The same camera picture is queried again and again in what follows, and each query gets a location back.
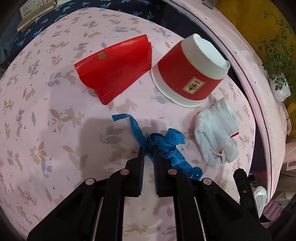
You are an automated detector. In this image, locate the blue measuring tape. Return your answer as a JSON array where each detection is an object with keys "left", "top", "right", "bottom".
[{"left": 112, "top": 113, "right": 203, "bottom": 180}]

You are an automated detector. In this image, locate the red white paper cup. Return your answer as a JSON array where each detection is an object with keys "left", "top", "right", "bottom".
[{"left": 151, "top": 34, "right": 231, "bottom": 108}]

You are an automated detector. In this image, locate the red paper box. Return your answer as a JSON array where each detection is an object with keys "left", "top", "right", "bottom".
[{"left": 74, "top": 35, "right": 152, "bottom": 105}]

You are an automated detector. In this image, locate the white sock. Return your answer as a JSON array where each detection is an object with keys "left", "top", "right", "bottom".
[{"left": 194, "top": 98, "right": 239, "bottom": 169}]

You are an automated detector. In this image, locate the pink rabbit print tablecloth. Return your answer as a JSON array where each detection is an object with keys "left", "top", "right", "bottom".
[{"left": 1, "top": 8, "right": 255, "bottom": 238}]

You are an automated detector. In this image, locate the pink dotted cloth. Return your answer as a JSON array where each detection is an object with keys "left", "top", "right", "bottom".
[{"left": 167, "top": 1, "right": 287, "bottom": 198}]

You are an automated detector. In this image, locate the green plant white pot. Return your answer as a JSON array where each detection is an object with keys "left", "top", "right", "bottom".
[{"left": 257, "top": 11, "right": 295, "bottom": 100}]

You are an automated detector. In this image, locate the navy floral cloth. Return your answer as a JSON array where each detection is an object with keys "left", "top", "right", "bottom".
[{"left": 9, "top": 0, "right": 167, "bottom": 54}]

